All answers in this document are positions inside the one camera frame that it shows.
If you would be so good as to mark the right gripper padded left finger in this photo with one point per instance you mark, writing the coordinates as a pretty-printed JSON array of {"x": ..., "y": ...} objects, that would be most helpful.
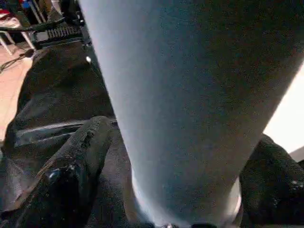
[{"x": 71, "y": 171}]

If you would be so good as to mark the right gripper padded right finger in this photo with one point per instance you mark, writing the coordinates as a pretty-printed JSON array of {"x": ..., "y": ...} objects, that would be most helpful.
[{"x": 273, "y": 185}]

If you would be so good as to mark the white plastic table leg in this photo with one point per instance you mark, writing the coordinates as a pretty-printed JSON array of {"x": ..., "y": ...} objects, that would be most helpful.
[{"x": 190, "y": 95}]

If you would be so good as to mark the black power strip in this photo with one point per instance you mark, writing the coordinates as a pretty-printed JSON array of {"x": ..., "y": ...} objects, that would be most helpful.
[{"x": 59, "y": 34}]

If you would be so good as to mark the white stool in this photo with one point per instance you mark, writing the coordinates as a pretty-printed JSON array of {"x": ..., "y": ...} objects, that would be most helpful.
[{"x": 26, "y": 38}]

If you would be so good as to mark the red white striped cloth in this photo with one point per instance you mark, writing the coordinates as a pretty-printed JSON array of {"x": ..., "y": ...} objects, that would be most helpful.
[{"x": 8, "y": 17}]

